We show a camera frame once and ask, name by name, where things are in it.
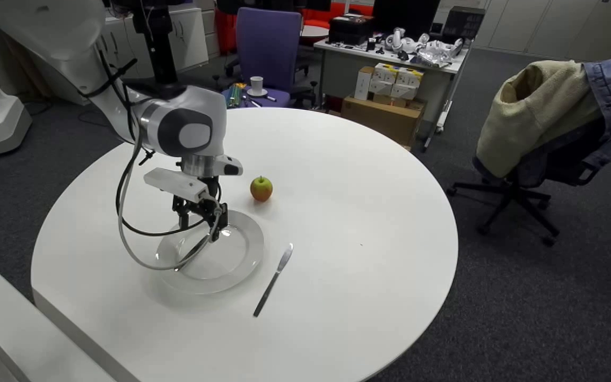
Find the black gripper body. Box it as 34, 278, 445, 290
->
177, 179, 220, 221

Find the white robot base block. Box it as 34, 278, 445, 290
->
0, 277, 121, 382

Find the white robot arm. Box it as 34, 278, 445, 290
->
0, 0, 242, 238

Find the white round plate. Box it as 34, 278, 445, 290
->
155, 211, 264, 295

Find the red green apple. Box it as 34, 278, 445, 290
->
250, 176, 274, 201

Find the white cup on saucer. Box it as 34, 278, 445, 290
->
246, 77, 267, 98

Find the purple chair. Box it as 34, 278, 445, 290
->
235, 6, 301, 107

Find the cardboard box under desk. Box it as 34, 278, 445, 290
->
341, 98, 423, 147

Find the grey side desk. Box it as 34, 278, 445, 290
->
314, 40, 469, 149

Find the black computer monitor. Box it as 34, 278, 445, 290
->
373, 0, 440, 38

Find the cream jacket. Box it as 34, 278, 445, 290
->
476, 59, 601, 179

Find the office chair with clothes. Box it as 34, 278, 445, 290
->
448, 56, 611, 249

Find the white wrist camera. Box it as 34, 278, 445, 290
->
144, 168, 206, 201

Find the knife with black handle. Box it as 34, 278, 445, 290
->
253, 243, 295, 319

